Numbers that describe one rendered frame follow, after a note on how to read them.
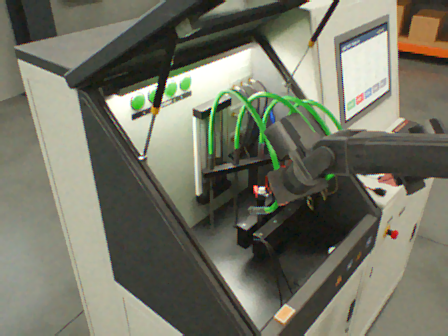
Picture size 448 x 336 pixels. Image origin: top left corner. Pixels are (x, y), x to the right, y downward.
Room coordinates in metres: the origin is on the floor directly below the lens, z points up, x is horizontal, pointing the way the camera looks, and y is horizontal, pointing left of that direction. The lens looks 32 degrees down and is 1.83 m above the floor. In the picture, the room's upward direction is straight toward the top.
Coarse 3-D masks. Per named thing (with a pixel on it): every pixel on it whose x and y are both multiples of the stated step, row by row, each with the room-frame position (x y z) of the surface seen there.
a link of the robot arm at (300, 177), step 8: (296, 152) 0.61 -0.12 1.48; (296, 160) 0.60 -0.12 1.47; (296, 168) 0.60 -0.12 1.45; (304, 168) 0.59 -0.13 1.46; (296, 176) 0.59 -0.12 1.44; (304, 176) 0.58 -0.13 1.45; (320, 176) 0.59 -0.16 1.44; (296, 184) 0.60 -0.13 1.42; (304, 184) 0.58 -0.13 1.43; (312, 184) 0.58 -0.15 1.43
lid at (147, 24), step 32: (192, 0) 0.67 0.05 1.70; (224, 0) 0.72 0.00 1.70; (256, 0) 1.00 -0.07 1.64; (288, 0) 1.25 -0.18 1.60; (128, 32) 0.78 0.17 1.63; (160, 32) 0.83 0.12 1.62; (192, 32) 0.73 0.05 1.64; (224, 32) 1.17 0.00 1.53; (96, 64) 0.86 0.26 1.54; (128, 64) 0.95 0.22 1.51
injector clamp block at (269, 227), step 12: (288, 204) 1.12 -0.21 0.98; (300, 204) 1.12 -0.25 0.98; (252, 216) 1.06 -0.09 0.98; (264, 216) 1.06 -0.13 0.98; (276, 216) 1.06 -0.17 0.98; (288, 216) 1.06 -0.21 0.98; (300, 216) 1.12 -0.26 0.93; (240, 228) 1.01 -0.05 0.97; (252, 228) 1.01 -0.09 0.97; (264, 228) 1.00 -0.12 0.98; (276, 228) 1.00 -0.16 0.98; (288, 228) 1.06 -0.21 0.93; (240, 240) 1.01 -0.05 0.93; (252, 240) 1.02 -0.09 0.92; (276, 240) 1.01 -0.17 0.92; (288, 240) 1.07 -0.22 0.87; (252, 252) 0.97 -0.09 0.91; (264, 252) 0.96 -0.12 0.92
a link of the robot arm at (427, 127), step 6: (432, 120) 0.85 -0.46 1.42; (438, 120) 0.84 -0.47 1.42; (414, 126) 0.85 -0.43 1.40; (420, 126) 0.84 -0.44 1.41; (426, 126) 0.84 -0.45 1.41; (432, 126) 0.84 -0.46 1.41; (438, 126) 0.83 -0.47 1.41; (444, 126) 0.85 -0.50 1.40; (414, 132) 0.85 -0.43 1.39; (420, 132) 0.84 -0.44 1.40; (426, 132) 0.83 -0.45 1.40; (432, 132) 0.83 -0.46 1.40; (438, 132) 0.83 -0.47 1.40; (444, 132) 0.82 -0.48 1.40
